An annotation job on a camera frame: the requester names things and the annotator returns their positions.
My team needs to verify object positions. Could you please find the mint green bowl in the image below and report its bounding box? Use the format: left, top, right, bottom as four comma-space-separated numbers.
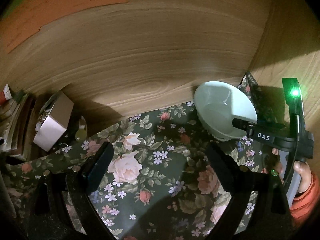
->
194, 81, 258, 141

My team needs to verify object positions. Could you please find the orange sleeve forearm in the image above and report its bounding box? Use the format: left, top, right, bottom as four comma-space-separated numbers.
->
290, 172, 319, 228

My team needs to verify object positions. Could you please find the right hand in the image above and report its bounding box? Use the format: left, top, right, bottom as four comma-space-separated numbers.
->
272, 148, 312, 194

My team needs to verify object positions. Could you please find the small white box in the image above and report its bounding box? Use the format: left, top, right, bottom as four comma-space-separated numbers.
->
33, 91, 74, 152

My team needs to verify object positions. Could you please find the stack of books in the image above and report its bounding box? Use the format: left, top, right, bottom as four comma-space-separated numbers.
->
1, 85, 35, 161

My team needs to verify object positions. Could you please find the floral tablecloth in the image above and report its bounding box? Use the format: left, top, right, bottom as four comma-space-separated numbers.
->
4, 71, 288, 240

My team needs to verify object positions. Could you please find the orange sticky note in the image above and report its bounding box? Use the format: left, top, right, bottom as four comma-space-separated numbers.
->
1, 0, 127, 54

